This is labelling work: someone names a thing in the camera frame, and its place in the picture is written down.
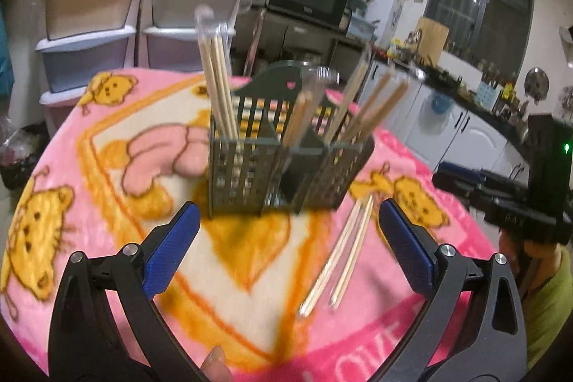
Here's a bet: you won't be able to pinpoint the light blue storage box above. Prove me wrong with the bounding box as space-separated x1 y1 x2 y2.
347 15 380 43

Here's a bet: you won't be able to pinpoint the black kitchen countertop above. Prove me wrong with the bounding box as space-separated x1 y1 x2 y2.
374 51 533 141

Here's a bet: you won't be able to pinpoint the black trash bag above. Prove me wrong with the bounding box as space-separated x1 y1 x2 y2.
0 122 51 191

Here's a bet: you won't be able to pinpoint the wooden chopsticks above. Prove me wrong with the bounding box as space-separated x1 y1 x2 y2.
298 200 365 319
196 6 240 141
280 89 316 150
329 194 375 312
322 47 374 145
340 73 410 143

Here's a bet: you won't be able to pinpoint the person's left hand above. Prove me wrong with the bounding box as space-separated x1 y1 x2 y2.
199 345 232 382

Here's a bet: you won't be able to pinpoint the metal shelf rack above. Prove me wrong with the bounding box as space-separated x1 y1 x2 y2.
233 4 373 79

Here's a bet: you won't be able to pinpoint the steel pot lid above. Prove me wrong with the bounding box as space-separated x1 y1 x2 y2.
524 68 551 106

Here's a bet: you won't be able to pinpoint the beige plastic drawer unit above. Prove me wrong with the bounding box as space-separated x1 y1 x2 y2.
36 0 146 106

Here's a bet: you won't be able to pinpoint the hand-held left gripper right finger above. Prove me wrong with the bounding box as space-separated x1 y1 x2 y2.
378 198 528 382

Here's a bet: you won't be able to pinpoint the wooden cutting board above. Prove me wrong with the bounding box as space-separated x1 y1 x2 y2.
414 17 449 63

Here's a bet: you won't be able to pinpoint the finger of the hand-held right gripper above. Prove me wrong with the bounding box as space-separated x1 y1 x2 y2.
432 171 486 201

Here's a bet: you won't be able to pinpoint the row of condiment bottles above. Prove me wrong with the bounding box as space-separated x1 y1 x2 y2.
475 71 530 115

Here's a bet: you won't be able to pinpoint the white kitchen cabinets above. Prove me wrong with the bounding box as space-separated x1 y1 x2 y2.
358 60 533 187

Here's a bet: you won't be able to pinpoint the blue hanging bag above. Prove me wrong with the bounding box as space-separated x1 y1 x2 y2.
430 90 451 115

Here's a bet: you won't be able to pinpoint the person's right forearm green sleeve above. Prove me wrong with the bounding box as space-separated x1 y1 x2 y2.
521 245 573 370

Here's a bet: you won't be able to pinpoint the dark green utensil basket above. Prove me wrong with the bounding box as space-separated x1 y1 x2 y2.
208 62 376 218

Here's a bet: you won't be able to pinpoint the grey plastic drawer unit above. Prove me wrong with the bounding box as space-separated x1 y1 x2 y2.
143 0 251 72

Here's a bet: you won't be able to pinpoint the pink printed bear blanket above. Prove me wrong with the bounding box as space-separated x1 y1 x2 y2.
0 69 497 382

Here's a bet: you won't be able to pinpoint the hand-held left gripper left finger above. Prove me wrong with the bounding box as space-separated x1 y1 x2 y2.
48 200 211 382

